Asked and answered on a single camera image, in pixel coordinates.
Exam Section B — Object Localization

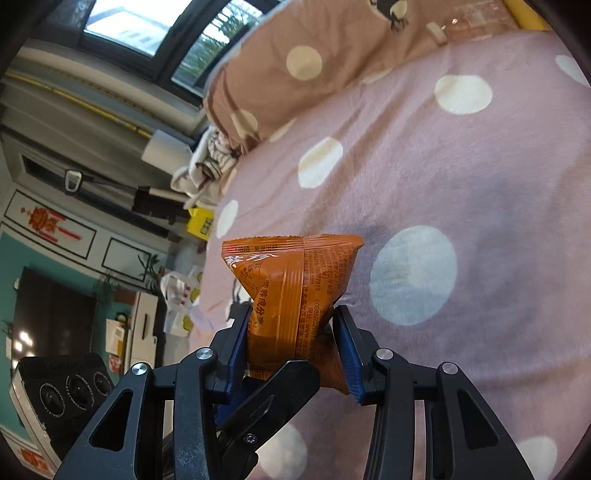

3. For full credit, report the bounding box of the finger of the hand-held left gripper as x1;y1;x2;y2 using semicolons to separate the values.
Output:
216;361;321;480

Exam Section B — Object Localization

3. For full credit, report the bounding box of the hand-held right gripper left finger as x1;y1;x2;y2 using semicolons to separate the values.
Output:
54;307;253;480

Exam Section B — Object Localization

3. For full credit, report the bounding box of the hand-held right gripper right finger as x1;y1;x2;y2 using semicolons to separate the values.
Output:
332;307;535;480

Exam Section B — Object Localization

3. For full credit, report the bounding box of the orange snack packet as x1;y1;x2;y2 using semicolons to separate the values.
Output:
222;234;365;398

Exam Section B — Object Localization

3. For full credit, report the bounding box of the white tote bag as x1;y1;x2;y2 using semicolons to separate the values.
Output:
159;268;204;337

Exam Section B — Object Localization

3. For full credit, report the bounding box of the black television screen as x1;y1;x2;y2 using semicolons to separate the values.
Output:
11;265;100;365

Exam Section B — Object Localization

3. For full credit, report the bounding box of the white cabinet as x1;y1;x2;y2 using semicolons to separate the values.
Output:
124;291;160;365

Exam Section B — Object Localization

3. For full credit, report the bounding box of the potted plant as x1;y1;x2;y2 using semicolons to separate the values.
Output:
139;254;164;291

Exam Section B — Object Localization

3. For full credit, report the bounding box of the yellow cardboard box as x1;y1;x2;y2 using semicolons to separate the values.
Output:
186;207;215;240

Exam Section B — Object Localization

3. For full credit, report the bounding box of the pink dotted blanket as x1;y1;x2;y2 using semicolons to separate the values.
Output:
194;32;591;480

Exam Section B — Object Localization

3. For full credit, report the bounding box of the brown dotted pillow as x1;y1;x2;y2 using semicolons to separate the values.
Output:
202;0;513;153

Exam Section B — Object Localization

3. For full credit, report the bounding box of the black framed window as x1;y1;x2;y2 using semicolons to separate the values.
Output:
78;0;278;93

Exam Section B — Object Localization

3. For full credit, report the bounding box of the clear plastic bottle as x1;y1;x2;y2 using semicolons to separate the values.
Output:
425;14;472;44

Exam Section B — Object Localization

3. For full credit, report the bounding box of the red wall ornament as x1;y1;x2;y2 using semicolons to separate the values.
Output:
21;205;81;243

